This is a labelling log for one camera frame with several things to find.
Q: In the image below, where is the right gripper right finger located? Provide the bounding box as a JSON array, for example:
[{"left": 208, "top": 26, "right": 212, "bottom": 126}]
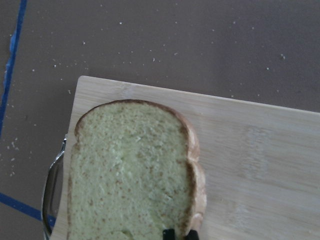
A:
[{"left": 186, "top": 229, "right": 199, "bottom": 240}]

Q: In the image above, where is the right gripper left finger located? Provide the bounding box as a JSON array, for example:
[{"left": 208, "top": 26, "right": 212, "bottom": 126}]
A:
[{"left": 162, "top": 228, "right": 176, "bottom": 240}]

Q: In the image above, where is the wooden cutting board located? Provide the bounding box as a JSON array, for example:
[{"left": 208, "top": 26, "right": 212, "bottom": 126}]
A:
[{"left": 51, "top": 76, "right": 320, "bottom": 240}]

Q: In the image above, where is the bread slice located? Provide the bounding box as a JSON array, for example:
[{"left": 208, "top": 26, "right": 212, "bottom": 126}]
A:
[{"left": 67, "top": 99, "right": 207, "bottom": 240}]

